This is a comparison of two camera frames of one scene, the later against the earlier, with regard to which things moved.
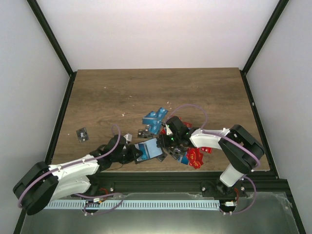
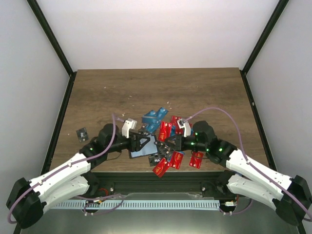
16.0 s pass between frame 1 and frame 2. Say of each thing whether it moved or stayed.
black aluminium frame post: stayed
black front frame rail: stayed
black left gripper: moved
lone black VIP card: stayed
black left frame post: stayed
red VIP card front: moved
